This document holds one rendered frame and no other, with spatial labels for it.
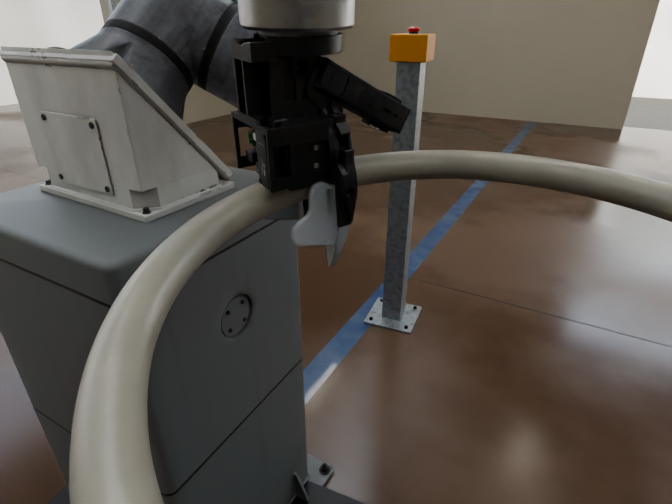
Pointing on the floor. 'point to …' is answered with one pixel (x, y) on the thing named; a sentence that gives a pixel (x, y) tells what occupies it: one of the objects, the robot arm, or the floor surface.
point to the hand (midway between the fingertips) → (322, 242)
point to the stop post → (403, 192)
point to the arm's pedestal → (167, 342)
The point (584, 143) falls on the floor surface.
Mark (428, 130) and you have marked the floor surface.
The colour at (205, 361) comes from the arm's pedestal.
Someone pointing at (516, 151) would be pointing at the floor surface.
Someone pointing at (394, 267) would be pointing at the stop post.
